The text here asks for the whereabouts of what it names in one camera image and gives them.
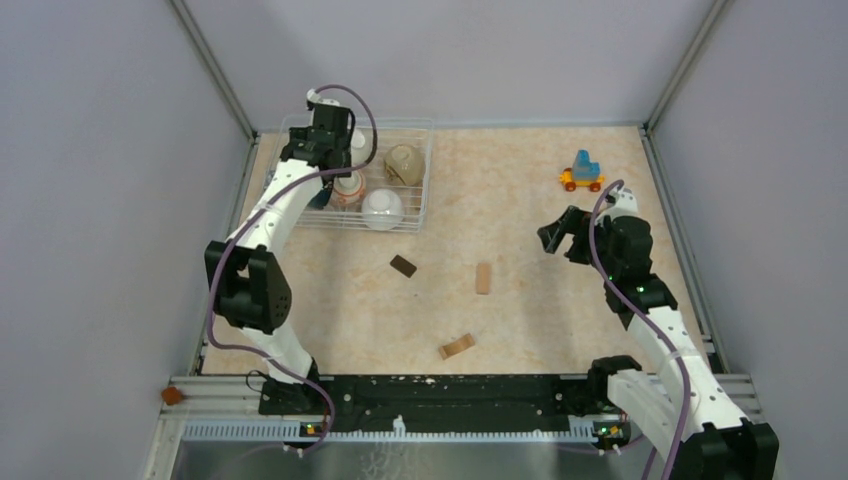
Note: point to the small orange block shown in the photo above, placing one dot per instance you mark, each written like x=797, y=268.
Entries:
x=171, y=396

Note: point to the toy brick car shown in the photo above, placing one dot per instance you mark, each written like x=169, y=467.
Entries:
x=583, y=173

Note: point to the light wooden block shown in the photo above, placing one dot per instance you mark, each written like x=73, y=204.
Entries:
x=483, y=278

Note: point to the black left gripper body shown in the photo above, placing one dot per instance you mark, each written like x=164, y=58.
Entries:
x=323, y=134

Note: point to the white orange patterned bowl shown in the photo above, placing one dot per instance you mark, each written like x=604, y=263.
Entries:
x=348, y=191

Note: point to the white wire dish rack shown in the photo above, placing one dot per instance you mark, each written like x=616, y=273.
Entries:
x=391, y=132

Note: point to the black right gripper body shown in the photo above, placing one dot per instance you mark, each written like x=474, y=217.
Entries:
x=578, y=231

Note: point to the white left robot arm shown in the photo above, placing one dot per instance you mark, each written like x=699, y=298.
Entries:
x=247, y=286

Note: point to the beige leaf pattern bowl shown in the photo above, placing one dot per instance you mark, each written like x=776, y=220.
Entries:
x=404, y=165

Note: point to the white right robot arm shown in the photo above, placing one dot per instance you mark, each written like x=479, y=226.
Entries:
x=689, y=418

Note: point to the arched wooden block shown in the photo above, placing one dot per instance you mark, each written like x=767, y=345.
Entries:
x=457, y=346

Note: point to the white footed bowl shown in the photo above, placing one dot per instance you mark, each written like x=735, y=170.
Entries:
x=360, y=146

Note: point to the plain white bowl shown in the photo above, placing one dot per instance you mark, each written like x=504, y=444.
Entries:
x=382, y=210

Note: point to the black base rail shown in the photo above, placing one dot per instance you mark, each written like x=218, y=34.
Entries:
x=444, y=404

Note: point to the dark brown wooden block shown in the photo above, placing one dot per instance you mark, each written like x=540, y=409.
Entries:
x=403, y=266

